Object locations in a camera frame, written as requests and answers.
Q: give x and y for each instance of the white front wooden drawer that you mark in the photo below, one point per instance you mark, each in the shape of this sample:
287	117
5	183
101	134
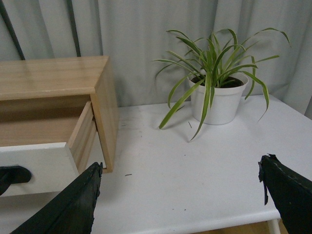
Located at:
53	145

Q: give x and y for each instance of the light wooden drawer cabinet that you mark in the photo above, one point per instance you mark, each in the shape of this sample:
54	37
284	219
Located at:
60	100

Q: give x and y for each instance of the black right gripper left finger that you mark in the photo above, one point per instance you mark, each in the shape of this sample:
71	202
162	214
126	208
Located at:
71	211

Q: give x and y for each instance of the white plant pot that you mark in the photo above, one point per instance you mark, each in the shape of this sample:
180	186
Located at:
225	102

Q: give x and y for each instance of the grey curtain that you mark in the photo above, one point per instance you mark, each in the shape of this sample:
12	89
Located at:
135	32

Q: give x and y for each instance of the green striped spider plant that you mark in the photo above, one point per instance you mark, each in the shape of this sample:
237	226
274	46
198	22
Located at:
210	64

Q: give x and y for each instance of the white table leg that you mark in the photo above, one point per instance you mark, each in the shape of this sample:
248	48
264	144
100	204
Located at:
273	226

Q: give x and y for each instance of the black drawer handle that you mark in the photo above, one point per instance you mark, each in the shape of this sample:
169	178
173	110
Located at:
13	175

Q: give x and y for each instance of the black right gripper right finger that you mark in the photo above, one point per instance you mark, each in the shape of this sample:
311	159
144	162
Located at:
291	193

